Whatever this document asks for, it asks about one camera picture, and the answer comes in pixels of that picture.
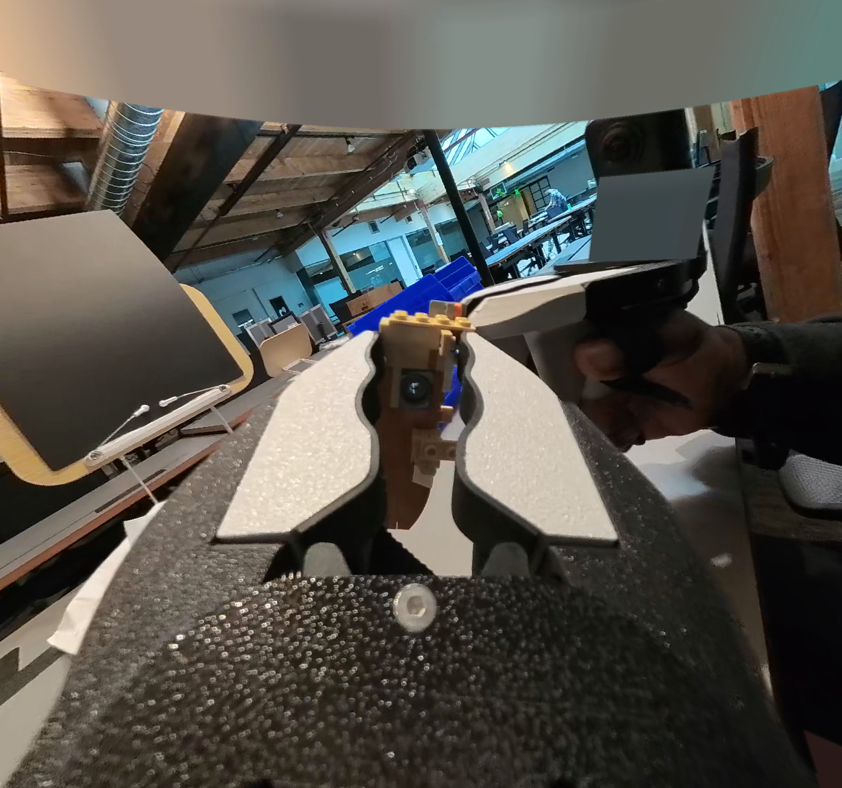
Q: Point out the wooden pillar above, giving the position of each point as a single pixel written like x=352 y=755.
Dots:
x=796 y=209

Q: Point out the black board with wooden rim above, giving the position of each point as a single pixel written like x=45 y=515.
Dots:
x=98 y=327

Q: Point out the brown storage carton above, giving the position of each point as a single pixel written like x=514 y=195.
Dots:
x=375 y=299

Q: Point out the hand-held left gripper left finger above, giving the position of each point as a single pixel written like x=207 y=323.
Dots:
x=302 y=459

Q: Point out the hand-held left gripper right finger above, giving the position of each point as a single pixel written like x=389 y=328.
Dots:
x=533 y=465

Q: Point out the black office chair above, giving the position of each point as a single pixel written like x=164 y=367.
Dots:
x=737 y=228

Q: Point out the large silver spiral duct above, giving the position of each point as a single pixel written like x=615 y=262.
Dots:
x=125 y=156

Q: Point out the orange tan brick model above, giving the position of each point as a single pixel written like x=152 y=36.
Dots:
x=408 y=472

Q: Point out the person's right hand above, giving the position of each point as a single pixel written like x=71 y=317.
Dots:
x=691 y=373

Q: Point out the background wooden table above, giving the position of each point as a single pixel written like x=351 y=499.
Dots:
x=66 y=531

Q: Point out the stack of blue plastic bins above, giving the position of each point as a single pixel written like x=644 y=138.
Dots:
x=427 y=288

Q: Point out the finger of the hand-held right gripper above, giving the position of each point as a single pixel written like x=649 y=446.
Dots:
x=539 y=317
x=526 y=289

